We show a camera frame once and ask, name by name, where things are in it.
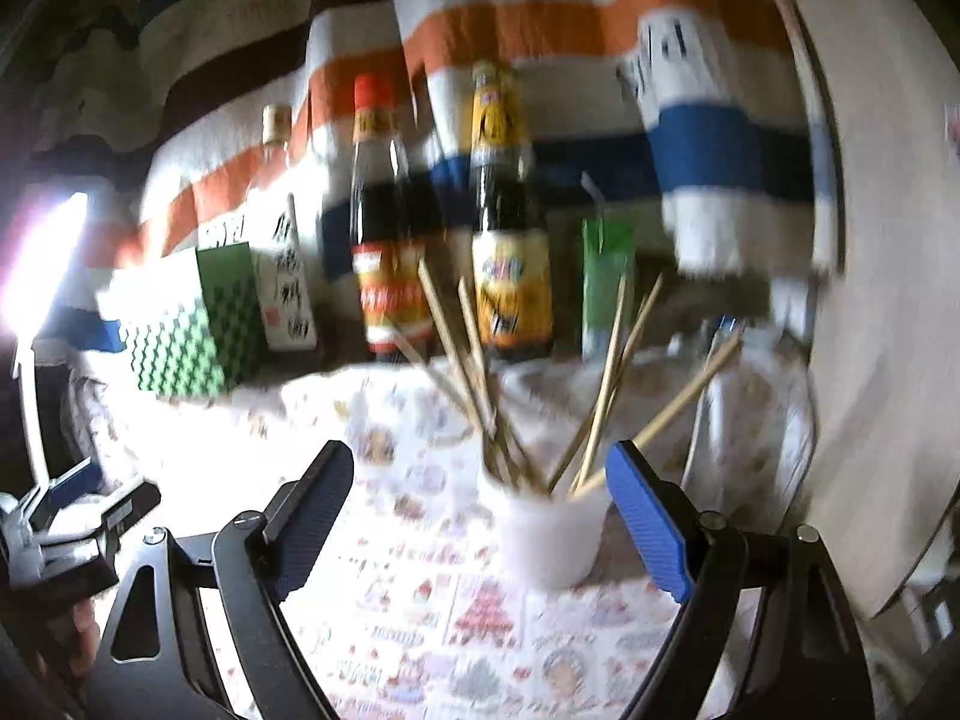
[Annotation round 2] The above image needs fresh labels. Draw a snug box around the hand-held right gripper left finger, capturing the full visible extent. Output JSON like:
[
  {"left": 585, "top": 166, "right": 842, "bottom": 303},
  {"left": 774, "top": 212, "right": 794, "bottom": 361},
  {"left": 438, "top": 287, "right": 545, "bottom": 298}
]
[{"left": 86, "top": 439, "right": 355, "bottom": 720}]

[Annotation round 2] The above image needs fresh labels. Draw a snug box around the dark bottle yellow label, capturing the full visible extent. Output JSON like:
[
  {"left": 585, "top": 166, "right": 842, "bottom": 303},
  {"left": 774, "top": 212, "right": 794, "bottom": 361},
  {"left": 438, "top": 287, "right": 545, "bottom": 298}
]
[{"left": 469, "top": 60, "right": 556, "bottom": 361}]

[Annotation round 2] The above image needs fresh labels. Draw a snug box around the green carton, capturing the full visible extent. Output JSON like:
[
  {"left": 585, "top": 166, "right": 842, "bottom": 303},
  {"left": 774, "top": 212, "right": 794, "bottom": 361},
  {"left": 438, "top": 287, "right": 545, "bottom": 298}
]
[{"left": 580, "top": 216, "right": 638, "bottom": 361}]

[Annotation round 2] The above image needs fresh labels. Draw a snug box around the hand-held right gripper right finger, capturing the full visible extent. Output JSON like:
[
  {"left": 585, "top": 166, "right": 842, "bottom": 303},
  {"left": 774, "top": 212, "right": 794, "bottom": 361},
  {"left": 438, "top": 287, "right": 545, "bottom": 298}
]
[{"left": 606, "top": 439, "right": 878, "bottom": 720}]

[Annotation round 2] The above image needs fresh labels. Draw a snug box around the bear print cloth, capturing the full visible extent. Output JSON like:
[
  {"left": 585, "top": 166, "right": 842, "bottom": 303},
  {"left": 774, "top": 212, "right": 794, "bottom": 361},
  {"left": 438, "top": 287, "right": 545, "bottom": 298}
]
[{"left": 67, "top": 345, "right": 818, "bottom": 526}]

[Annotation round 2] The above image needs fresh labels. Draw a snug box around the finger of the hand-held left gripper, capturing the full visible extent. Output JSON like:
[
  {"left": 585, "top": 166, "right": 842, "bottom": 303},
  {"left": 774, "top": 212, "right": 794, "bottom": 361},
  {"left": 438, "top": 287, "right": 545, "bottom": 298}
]
[
  {"left": 99, "top": 481, "right": 162, "bottom": 542},
  {"left": 15, "top": 459, "right": 104, "bottom": 535}
]

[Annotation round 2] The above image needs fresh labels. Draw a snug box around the group of bamboo chopsticks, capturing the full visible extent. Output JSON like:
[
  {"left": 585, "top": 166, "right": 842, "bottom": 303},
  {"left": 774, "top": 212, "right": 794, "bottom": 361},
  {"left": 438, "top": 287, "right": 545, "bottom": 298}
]
[{"left": 382, "top": 255, "right": 745, "bottom": 500}]

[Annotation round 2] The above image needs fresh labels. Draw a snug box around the translucent plastic container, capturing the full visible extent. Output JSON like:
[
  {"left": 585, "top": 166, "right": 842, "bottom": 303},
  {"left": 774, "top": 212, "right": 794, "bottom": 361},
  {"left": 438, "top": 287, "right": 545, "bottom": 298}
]
[{"left": 478, "top": 457, "right": 614, "bottom": 590}]

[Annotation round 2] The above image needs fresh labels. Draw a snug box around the striped blanket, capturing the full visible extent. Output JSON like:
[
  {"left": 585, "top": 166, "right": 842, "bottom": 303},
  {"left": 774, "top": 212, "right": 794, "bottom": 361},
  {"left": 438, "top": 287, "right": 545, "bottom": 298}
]
[{"left": 0, "top": 0, "right": 841, "bottom": 361}]

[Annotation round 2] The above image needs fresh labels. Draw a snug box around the clear bottle white label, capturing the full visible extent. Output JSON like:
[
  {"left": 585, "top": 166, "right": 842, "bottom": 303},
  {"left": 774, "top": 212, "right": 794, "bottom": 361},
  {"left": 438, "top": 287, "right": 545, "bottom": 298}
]
[{"left": 251, "top": 103, "right": 320, "bottom": 353}]

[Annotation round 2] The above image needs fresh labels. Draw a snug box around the strawberry print cloth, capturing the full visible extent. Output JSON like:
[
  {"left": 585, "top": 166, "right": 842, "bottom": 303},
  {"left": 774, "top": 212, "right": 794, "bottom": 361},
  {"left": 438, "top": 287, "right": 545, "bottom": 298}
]
[{"left": 187, "top": 517, "right": 751, "bottom": 720}]

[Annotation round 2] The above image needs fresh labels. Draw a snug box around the green checkerboard card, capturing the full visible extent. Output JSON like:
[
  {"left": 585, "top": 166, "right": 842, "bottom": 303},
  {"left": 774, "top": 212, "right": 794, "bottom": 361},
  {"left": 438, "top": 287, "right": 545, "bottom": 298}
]
[{"left": 120, "top": 242, "right": 269, "bottom": 398}]

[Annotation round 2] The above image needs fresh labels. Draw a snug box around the dark bottle red cap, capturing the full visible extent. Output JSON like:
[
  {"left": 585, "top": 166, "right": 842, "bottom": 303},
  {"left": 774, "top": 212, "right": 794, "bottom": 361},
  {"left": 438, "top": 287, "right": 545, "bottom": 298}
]
[{"left": 349, "top": 73, "right": 440, "bottom": 362}]

